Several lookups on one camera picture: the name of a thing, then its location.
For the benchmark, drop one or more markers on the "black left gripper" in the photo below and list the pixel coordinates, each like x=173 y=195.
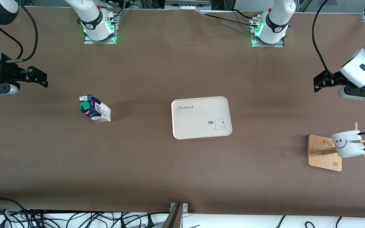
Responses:
x=333 y=78

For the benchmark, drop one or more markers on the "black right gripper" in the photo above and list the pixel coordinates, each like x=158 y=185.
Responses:
x=5 y=73

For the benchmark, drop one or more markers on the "white smiley mug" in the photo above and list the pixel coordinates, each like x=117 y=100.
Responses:
x=348 y=147

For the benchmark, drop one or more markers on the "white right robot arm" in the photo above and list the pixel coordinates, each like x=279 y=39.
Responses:
x=90 y=19

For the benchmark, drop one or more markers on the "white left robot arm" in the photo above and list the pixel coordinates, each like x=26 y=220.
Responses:
x=274 y=25

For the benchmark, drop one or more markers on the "cream rabbit print tray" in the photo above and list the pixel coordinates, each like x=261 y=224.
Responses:
x=198 y=118

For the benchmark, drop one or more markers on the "wooden mug stand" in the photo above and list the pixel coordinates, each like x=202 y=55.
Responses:
x=323 y=153

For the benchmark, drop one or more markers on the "grey power strip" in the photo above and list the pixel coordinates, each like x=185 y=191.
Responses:
x=185 y=5

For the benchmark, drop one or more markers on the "aluminium profile bar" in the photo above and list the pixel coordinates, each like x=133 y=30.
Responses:
x=175 y=217

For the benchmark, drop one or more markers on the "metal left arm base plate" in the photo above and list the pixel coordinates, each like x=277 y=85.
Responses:
x=279 y=45

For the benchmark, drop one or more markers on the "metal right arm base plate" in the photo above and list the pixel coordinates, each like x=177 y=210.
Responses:
x=89 y=41

